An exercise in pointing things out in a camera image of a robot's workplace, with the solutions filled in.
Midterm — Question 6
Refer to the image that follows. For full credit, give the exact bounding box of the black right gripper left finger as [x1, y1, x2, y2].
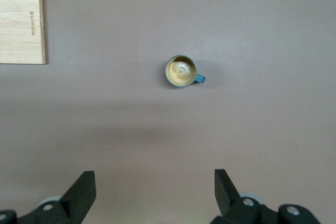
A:
[0, 170, 97, 224]

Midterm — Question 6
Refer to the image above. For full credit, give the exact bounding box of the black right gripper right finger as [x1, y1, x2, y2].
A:
[211, 168, 322, 224]

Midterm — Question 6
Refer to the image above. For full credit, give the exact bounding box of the dark teal ribbed mug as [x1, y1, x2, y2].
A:
[164, 55, 207, 89]

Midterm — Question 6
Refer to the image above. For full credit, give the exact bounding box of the bamboo cutting board metal handle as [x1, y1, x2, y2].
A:
[0, 0, 47, 65]

